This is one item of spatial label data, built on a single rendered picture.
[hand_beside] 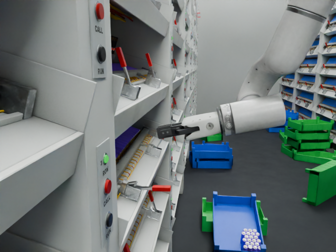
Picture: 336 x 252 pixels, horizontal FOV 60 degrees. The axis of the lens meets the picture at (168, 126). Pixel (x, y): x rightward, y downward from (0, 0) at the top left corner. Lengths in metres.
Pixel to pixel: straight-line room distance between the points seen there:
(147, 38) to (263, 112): 0.45
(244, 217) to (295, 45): 0.94
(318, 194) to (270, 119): 1.14
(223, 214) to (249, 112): 0.79
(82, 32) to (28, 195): 0.15
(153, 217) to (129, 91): 0.48
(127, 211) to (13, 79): 0.32
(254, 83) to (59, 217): 0.65
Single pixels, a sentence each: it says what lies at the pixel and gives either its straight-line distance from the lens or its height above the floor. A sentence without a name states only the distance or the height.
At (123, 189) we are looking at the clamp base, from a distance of 0.58.
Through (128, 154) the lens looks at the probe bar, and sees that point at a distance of 0.72.
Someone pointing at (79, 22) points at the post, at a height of 0.81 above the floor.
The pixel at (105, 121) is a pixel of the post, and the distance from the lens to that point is 0.35.
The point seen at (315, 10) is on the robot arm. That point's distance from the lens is 0.73.
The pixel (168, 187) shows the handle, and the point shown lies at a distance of 0.56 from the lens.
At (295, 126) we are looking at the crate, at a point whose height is 0.26.
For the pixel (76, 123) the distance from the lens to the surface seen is 0.29.
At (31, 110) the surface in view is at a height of 0.73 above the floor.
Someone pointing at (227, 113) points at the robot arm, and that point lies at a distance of 0.76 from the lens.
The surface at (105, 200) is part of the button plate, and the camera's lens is 0.36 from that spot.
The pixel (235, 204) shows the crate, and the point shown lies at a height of 0.10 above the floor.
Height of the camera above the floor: 0.78
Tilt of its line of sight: 12 degrees down
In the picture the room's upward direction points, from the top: straight up
